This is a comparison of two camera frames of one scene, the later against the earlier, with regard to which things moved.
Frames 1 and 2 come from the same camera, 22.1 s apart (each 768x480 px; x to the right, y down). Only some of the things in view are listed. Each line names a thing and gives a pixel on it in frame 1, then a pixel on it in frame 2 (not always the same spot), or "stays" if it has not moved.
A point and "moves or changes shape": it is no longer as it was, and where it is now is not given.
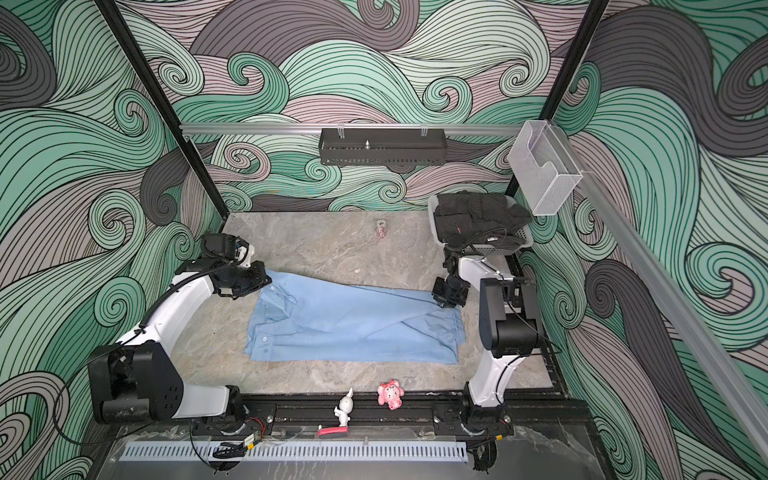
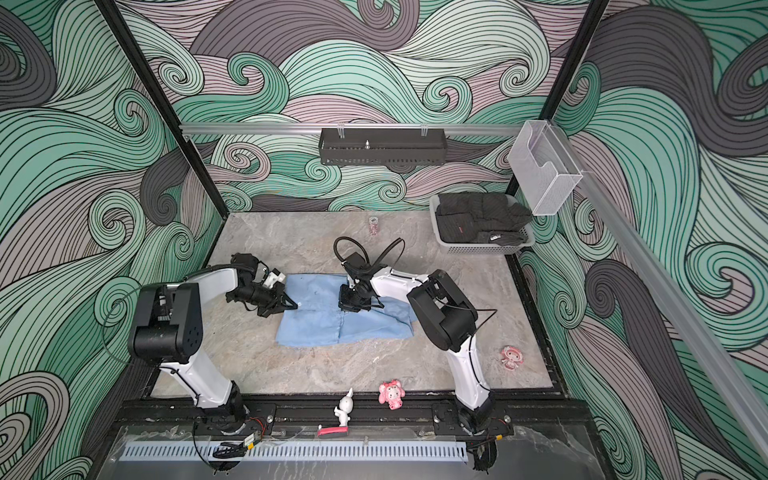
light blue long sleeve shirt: [306, 319] moves or changes shape
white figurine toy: [344, 408] stays
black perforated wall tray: [351, 147] stays
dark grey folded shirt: [465, 219] stays
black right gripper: [439, 296] → [343, 303]
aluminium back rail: [327, 128] stays
